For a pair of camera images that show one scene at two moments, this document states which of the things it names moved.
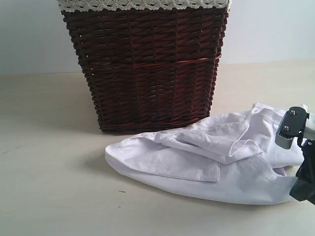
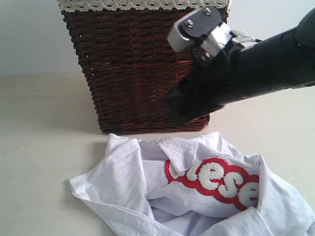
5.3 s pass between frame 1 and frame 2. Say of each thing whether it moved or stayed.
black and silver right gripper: moved
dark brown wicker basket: stayed
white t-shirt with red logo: moved
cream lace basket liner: stayed
